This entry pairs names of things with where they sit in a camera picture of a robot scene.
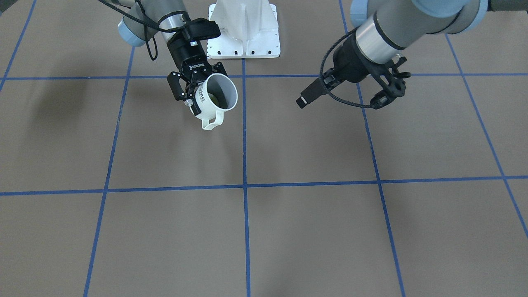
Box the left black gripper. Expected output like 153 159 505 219
296 39 374 109

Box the right black robotiq gripper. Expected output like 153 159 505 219
167 31 228 101

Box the white mug grey inside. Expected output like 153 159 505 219
189 73 238 130

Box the green lemon slice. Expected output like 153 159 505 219
207 93 226 108

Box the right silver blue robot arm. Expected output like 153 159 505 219
102 0 223 106

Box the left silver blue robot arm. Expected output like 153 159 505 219
296 0 490 109

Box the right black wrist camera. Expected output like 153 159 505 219
181 18 221 42

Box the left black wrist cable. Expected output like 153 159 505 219
319 28 382 110

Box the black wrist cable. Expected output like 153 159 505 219
319 28 382 110
98 0 186 61

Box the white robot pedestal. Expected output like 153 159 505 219
206 0 281 59

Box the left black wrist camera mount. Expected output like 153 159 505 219
369 56 411 109

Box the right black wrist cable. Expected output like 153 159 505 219
98 0 186 61

